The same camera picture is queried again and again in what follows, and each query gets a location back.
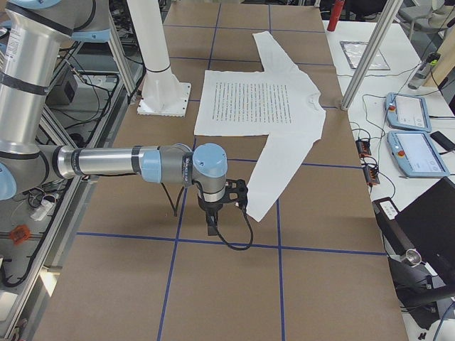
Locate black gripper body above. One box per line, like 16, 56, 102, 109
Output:
198, 179, 248, 215

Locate white long-sleeve printed shirt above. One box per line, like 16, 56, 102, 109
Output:
194, 31, 326, 222

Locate black electronics board upper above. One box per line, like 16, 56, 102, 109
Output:
355, 139, 372, 158

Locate black electronics board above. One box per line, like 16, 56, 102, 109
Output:
363, 165, 380, 187
355, 139, 372, 158

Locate black electronics board lower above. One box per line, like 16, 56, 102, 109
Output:
363, 165, 380, 187

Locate lower blue teach pendant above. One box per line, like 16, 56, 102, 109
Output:
387, 131, 450, 178

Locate blue teach pendant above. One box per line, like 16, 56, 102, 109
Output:
387, 131, 450, 178
385, 92, 432, 132

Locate upper blue teach pendant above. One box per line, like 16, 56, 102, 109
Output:
385, 92, 432, 132

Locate black laptop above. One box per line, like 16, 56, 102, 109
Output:
373, 177, 454, 284

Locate red bottle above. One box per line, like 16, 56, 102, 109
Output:
327, 0, 345, 32

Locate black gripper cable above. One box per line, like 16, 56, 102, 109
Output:
213, 198, 255, 251

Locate white pedestal column with base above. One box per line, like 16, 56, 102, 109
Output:
127, 0, 191, 117

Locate aluminium frame post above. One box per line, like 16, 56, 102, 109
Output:
341, 0, 403, 111

